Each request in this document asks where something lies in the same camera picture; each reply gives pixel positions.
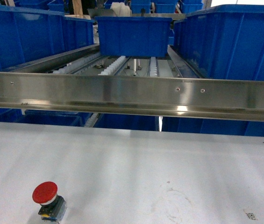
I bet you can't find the red mushroom push button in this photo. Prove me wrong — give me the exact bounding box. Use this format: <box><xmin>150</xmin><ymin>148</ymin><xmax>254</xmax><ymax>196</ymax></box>
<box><xmin>32</xmin><ymin>182</ymin><xmax>67</xmax><ymax>224</ymax></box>

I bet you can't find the lower shelf blue bin left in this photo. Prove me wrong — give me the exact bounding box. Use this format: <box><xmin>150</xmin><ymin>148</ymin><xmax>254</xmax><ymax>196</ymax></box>
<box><xmin>0</xmin><ymin>108</ymin><xmax>91</xmax><ymax>126</ymax></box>

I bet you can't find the shelf blue bin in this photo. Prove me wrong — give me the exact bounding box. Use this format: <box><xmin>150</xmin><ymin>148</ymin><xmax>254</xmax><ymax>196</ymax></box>
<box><xmin>94</xmin><ymin>114</ymin><xmax>264</xmax><ymax>137</ymax></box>
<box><xmin>0</xmin><ymin>108</ymin><xmax>91</xmax><ymax>126</ymax></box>

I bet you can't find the lower shelf blue bin right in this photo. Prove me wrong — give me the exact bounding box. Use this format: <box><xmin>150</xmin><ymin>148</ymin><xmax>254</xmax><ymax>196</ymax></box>
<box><xmin>94</xmin><ymin>114</ymin><xmax>264</xmax><ymax>137</ymax></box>

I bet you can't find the white roller track middle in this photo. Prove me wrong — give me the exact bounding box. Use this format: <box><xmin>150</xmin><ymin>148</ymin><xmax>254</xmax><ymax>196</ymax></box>
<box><xmin>99</xmin><ymin>56</ymin><xmax>126</xmax><ymax>76</ymax></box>

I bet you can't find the white roller track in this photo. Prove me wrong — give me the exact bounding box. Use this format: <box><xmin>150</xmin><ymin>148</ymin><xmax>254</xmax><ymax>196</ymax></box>
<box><xmin>99</xmin><ymin>56</ymin><xmax>126</xmax><ymax>76</ymax></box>
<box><xmin>53</xmin><ymin>52</ymin><xmax>101</xmax><ymax>74</ymax></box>
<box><xmin>149</xmin><ymin>57</ymin><xmax>158</xmax><ymax>77</ymax></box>

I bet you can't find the white roller track right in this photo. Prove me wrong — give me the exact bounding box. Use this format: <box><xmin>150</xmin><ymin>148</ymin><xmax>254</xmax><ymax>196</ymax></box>
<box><xmin>149</xmin><ymin>57</ymin><xmax>158</xmax><ymax>77</ymax></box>

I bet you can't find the center blue bin on rollers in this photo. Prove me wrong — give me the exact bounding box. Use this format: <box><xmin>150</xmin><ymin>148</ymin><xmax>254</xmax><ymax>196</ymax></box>
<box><xmin>95</xmin><ymin>16</ymin><xmax>172</xmax><ymax>57</ymax></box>

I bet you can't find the white roller track left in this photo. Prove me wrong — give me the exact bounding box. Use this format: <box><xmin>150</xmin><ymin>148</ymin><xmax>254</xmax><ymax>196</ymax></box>
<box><xmin>53</xmin><ymin>52</ymin><xmax>101</xmax><ymax>74</ymax></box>

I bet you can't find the large blue bin right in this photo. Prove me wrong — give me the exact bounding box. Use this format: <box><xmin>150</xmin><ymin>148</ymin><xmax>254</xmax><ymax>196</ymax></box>
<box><xmin>174</xmin><ymin>5</ymin><xmax>264</xmax><ymax>81</ymax></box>

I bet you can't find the large blue bin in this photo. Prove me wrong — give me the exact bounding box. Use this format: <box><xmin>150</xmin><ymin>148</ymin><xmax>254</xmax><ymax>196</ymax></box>
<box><xmin>0</xmin><ymin>6</ymin><xmax>94</xmax><ymax>70</ymax></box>
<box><xmin>174</xmin><ymin>5</ymin><xmax>264</xmax><ymax>81</ymax></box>

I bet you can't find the large blue bin left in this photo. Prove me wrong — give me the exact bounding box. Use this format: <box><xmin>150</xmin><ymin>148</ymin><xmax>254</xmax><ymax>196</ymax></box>
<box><xmin>0</xmin><ymin>6</ymin><xmax>94</xmax><ymax>70</ymax></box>

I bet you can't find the black QR code sticker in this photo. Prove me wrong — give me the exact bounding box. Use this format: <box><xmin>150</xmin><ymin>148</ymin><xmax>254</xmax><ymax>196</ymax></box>
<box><xmin>243</xmin><ymin>210</ymin><xmax>257</xmax><ymax>220</ymax></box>

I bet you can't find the steel shelf front rail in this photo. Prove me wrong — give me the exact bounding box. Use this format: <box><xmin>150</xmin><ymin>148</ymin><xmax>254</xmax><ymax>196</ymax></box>
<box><xmin>0</xmin><ymin>72</ymin><xmax>264</xmax><ymax>122</ymax></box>

